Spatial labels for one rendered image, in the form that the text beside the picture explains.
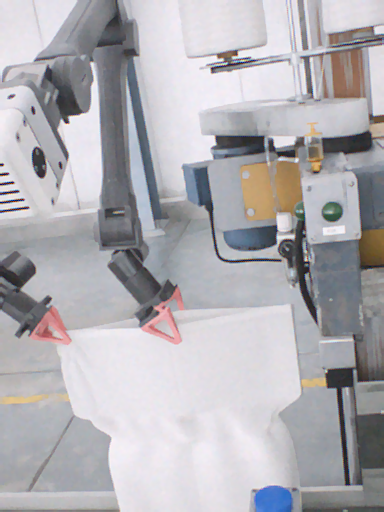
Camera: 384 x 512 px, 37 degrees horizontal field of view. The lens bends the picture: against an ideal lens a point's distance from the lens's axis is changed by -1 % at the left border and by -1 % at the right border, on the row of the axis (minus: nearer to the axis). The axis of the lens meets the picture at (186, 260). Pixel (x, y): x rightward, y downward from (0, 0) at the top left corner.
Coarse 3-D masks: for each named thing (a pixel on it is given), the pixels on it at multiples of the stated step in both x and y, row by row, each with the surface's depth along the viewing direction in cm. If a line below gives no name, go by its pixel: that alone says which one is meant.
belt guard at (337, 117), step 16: (208, 112) 124; (224, 112) 118; (240, 112) 113; (256, 112) 109; (272, 112) 105; (288, 112) 101; (304, 112) 97; (320, 112) 94; (336, 112) 91; (352, 112) 91; (368, 112) 93; (208, 128) 126; (224, 128) 120; (240, 128) 115; (256, 128) 110; (272, 128) 106; (288, 128) 102; (304, 128) 98; (320, 128) 95; (336, 128) 92; (352, 128) 92; (368, 128) 94
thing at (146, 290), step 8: (144, 272) 109; (128, 280) 109; (136, 280) 109; (144, 280) 109; (152, 280) 110; (168, 280) 115; (128, 288) 110; (136, 288) 109; (144, 288) 109; (152, 288) 109; (160, 288) 111; (136, 296) 110; (144, 296) 109; (152, 296) 109; (160, 296) 107; (144, 304) 109; (152, 304) 107; (136, 312) 108; (144, 312) 108
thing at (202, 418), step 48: (96, 336) 115; (144, 336) 112; (192, 336) 111; (240, 336) 112; (288, 336) 112; (96, 384) 120; (144, 384) 116; (192, 384) 114; (240, 384) 115; (288, 384) 116; (144, 432) 117; (192, 432) 114; (240, 432) 113; (288, 432) 117; (144, 480) 117; (192, 480) 115; (240, 480) 113; (288, 480) 115
